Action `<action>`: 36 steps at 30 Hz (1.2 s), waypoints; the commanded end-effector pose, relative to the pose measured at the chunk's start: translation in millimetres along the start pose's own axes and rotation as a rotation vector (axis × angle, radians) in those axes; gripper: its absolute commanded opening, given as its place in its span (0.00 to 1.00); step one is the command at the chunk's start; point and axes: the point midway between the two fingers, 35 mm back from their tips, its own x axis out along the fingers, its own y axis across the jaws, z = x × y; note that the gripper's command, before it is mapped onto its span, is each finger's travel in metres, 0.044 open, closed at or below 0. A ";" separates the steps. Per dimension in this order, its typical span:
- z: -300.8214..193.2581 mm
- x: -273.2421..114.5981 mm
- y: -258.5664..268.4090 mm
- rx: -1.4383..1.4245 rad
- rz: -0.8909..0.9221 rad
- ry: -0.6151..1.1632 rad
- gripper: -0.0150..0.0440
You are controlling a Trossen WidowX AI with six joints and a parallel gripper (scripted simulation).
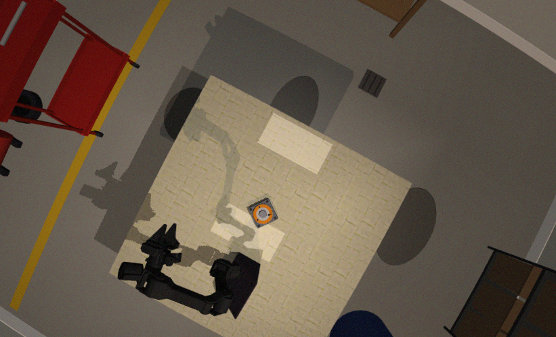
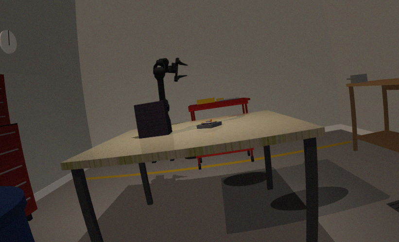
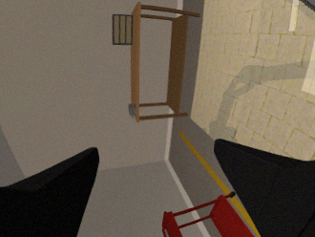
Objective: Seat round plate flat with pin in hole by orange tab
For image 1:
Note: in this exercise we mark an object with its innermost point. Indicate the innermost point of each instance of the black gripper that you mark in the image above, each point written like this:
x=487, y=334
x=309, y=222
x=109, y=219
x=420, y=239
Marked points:
x=158, y=243

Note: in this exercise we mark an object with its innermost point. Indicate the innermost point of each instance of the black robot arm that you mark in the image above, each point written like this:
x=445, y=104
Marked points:
x=159, y=286

